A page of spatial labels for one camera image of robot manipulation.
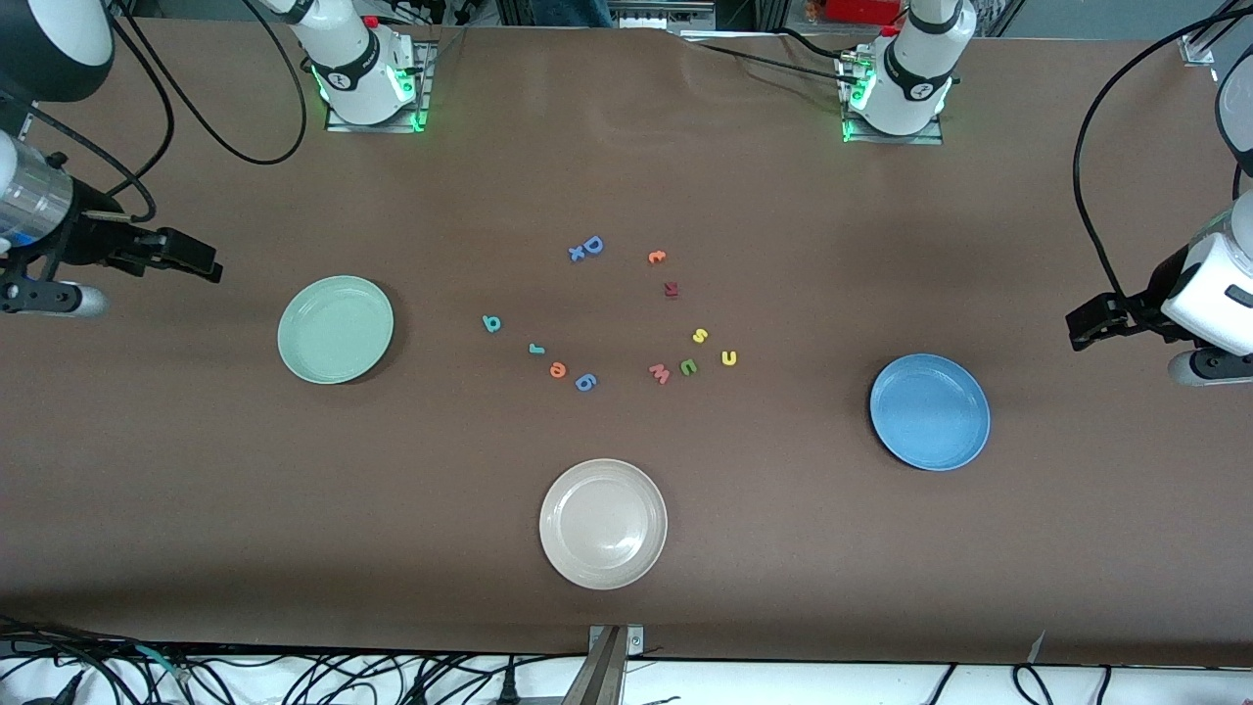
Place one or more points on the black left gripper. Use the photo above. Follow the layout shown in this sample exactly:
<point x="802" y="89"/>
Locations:
<point x="1141" y="305"/>

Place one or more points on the pale green plate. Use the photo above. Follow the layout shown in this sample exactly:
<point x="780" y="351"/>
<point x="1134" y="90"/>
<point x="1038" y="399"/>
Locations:
<point x="336" y="329"/>

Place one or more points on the small metal bracket plate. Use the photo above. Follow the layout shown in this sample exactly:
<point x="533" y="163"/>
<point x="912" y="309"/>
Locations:
<point x="634" y="641"/>

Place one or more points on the person in blue jeans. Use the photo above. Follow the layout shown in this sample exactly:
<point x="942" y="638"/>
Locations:
<point x="573" y="10"/>

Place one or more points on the red box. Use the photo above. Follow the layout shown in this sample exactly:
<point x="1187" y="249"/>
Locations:
<point x="861" y="10"/>

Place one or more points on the aluminium profile bar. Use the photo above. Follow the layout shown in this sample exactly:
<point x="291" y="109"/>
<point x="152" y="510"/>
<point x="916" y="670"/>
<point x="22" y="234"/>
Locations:
<point x="597" y="681"/>

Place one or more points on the blue plate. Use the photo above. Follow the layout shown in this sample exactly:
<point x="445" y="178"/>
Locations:
<point x="930" y="412"/>

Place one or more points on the aluminium corner profile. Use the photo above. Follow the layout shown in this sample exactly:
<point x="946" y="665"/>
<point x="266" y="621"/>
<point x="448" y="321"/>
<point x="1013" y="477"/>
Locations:
<point x="1199" y="49"/>

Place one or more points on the pink foam letter w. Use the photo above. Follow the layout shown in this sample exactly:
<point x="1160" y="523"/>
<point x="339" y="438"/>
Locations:
<point x="661" y="373"/>

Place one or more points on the table cover sheet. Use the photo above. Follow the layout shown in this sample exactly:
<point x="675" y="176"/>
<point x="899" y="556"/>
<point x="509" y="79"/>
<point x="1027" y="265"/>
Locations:
<point x="196" y="490"/>

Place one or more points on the blue foam letter D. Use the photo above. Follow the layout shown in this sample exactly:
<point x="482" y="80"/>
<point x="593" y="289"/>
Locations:
<point x="593" y="245"/>

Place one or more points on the blue foam letter g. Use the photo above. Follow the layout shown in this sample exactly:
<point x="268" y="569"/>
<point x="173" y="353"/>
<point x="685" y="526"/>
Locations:
<point x="585" y="382"/>

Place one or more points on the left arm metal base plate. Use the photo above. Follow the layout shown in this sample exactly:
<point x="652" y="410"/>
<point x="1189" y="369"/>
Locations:
<point x="881" y="139"/>

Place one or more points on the grey power strip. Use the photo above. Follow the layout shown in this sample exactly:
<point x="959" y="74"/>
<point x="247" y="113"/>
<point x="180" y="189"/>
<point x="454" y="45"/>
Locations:
<point x="675" y="16"/>

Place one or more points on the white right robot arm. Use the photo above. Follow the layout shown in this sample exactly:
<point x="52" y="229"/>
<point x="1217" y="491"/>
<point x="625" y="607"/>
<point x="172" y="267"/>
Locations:
<point x="357" y="69"/>

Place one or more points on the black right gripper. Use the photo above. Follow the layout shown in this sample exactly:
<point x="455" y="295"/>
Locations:
<point x="95" y="238"/>

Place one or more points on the beige plate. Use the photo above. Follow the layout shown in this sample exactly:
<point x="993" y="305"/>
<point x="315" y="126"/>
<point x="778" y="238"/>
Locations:
<point x="603" y="524"/>

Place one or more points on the white paper flap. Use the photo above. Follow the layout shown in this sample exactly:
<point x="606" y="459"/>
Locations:
<point x="1038" y="648"/>

